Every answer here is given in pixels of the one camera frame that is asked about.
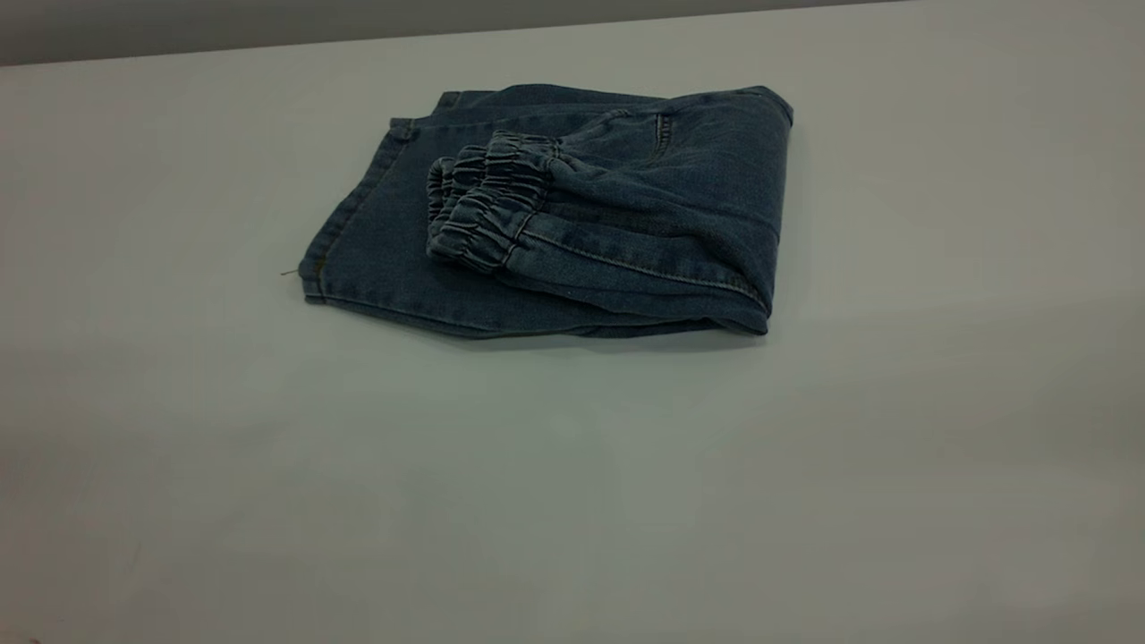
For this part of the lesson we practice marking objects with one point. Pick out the blue denim shorts with print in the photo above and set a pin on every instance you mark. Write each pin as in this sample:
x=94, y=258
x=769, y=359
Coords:
x=626, y=233

